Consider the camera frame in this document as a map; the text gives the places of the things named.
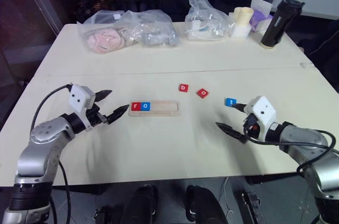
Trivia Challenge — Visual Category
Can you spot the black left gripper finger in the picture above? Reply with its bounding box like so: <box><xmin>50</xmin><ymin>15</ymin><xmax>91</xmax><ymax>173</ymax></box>
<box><xmin>94</xmin><ymin>89</ymin><xmax>113</xmax><ymax>102</ymax></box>
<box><xmin>105</xmin><ymin>104</ymin><xmax>130</xmax><ymax>124</ymax></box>

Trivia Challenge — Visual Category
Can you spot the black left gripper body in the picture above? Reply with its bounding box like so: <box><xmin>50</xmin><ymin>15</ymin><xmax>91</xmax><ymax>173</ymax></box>
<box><xmin>86</xmin><ymin>103</ymin><xmax>108</xmax><ymax>130</ymax></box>

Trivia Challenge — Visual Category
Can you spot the black metal bracket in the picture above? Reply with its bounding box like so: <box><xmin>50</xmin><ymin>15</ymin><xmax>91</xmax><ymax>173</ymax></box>
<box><xmin>240</xmin><ymin>191</ymin><xmax>266</xmax><ymax>224</ymax></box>

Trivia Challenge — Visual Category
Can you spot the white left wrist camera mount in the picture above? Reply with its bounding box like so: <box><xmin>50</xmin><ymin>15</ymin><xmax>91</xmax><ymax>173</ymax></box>
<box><xmin>68</xmin><ymin>84</ymin><xmax>96</xmax><ymax>131</ymax></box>

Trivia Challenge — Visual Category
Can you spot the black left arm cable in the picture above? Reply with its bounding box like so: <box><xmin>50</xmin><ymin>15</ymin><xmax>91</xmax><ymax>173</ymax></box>
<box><xmin>30</xmin><ymin>84</ymin><xmax>74</xmax><ymax>224</ymax></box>

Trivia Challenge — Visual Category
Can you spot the wooden letter tray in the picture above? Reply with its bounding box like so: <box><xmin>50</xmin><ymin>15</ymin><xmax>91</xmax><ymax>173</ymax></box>
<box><xmin>128</xmin><ymin>100</ymin><xmax>182</xmax><ymax>117</ymax></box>

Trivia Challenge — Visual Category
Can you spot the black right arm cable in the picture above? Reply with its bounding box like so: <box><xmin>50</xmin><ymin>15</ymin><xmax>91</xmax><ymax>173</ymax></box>
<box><xmin>243</xmin><ymin>125</ymin><xmax>336</xmax><ymax>175</ymax></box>

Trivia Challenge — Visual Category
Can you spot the clear bag with plush toys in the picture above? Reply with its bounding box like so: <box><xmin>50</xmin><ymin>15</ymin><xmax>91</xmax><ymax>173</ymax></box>
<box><xmin>76</xmin><ymin>9</ymin><xmax>181</xmax><ymax>55</ymax></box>

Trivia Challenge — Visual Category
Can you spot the cream plastic cup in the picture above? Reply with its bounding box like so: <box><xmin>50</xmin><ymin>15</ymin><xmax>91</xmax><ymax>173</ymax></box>
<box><xmin>234</xmin><ymin>6</ymin><xmax>251</xmax><ymax>26</ymax></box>

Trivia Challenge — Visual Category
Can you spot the black drinking bottle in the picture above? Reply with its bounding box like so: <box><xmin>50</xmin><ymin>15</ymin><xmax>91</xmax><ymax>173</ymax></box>
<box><xmin>260</xmin><ymin>0</ymin><xmax>306</xmax><ymax>50</ymax></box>

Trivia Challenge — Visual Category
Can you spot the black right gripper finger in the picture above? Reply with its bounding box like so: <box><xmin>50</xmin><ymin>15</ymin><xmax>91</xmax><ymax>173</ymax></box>
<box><xmin>232</xmin><ymin>102</ymin><xmax>248</xmax><ymax>112</ymax></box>
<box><xmin>215</xmin><ymin>122</ymin><xmax>249</xmax><ymax>145</ymax></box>

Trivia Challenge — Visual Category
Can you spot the pink plush toy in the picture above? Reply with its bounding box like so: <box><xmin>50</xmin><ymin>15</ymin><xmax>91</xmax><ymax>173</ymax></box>
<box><xmin>86</xmin><ymin>28</ymin><xmax>125</xmax><ymax>54</ymax></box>

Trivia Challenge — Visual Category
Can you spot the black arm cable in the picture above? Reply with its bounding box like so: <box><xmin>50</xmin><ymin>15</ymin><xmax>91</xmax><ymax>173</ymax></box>
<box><xmin>30</xmin><ymin>84</ymin><xmax>74</xmax><ymax>224</ymax></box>
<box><xmin>243</xmin><ymin>125</ymin><xmax>336</xmax><ymax>175</ymax></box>

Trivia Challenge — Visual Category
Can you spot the red letter tile o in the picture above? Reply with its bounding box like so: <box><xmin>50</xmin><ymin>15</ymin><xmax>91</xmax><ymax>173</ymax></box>
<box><xmin>196</xmin><ymin>87</ymin><xmax>211</xmax><ymax>100</ymax></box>

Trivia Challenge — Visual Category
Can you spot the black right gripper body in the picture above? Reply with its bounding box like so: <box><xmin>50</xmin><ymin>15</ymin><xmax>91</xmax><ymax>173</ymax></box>
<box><xmin>242</xmin><ymin>113</ymin><xmax>262</xmax><ymax>140</ymax></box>

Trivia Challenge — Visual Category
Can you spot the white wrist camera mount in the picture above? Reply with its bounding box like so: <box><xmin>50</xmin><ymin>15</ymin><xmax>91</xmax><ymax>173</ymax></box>
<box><xmin>68</xmin><ymin>84</ymin><xmax>96</xmax><ymax>131</ymax></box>
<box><xmin>245</xmin><ymin>95</ymin><xmax>277</xmax><ymax>140</ymax></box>

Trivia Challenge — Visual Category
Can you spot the purple and white packet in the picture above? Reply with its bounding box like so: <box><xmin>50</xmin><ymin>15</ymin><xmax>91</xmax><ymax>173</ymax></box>
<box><xmin>248</xmin><ymin>0</ymin><xmax>274</xmax><ymax>33</ymax></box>

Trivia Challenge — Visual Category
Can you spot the grey metal frame post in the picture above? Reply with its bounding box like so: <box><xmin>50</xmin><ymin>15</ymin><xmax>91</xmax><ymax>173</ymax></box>
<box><xmin>15</xmin><ymin>0</ymin><xmax>65</xmax><ymax>37</ymax></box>

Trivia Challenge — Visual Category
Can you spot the thin white cable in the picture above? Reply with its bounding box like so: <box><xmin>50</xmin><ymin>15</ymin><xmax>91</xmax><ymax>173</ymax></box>
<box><xmin>221</xmin><ymin>177</ymin><xmax>234</xmax><ymax>217</ymax></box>

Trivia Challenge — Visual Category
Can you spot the dark rounded shape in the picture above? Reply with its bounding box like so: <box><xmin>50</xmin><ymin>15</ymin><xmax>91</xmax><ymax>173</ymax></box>
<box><xmin>186</xmin><ymin>185</ymin><xmax>221</xmax><ymax>224</ymax></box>

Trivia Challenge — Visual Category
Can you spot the clear bag with white items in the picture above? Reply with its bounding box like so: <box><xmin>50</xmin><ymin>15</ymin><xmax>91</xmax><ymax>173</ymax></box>
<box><xmin>184</xmin><ymin>0</ymin><xmax>230</xmax><ymax>42</ymax></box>

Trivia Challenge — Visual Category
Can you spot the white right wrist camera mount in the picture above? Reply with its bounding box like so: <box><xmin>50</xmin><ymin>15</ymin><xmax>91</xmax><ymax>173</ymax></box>
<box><xmin>245</xmin><ymin>95</ymin><xmax>277</xmax><ymax>140</ymax></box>

